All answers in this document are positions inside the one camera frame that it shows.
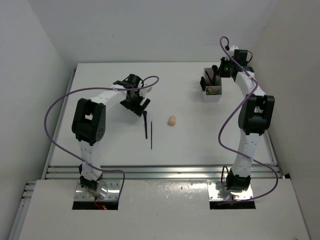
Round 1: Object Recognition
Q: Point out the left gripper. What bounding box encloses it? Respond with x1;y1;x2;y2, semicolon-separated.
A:
120;90;150;117

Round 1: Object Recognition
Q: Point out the white compartment organizer box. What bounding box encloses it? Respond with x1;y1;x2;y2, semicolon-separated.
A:
202;67;223;103

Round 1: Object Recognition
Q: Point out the black angled brush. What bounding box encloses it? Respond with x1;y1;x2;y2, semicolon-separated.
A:
143;110;148;140

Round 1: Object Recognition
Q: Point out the aluminium rail front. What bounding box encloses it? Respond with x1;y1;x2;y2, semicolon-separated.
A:
44;164;280;180

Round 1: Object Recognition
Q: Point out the black fan brush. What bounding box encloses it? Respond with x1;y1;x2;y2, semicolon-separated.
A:
200;76;207;92

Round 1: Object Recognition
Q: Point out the beige sponge left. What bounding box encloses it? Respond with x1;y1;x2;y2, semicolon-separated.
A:
167;115;177;127

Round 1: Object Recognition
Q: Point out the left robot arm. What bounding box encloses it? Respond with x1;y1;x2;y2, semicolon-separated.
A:
71;74;152;195

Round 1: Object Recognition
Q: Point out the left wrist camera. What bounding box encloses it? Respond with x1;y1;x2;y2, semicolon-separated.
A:
139;85;152;96

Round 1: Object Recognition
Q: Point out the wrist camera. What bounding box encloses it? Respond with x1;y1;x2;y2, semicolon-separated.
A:
226;45;239;58
139;85;152;96

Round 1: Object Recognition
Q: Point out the long black brush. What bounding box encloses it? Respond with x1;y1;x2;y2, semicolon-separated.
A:
211;65;218;86

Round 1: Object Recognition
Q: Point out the metal base plate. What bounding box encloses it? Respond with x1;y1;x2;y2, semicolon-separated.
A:
207;180;254;202
74;176;123;202

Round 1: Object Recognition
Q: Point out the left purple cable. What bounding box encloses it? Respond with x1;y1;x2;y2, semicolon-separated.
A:
43;75;160;198

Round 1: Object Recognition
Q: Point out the thin black eyeliner pencil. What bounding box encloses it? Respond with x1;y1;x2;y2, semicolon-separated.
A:
150;121;153;150

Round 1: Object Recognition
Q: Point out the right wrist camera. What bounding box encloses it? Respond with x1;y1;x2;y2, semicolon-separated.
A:
226;45;239;58

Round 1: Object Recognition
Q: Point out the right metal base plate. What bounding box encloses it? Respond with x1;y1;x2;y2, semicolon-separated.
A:
207;180;254;202

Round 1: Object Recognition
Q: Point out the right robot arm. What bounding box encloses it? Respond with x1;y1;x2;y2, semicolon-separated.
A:
217;46;275;192

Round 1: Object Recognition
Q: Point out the green tube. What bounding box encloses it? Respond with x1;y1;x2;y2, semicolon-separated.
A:
206;91;221;96

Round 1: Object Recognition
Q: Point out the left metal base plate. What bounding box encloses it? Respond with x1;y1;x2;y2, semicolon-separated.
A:
74;176;123;202

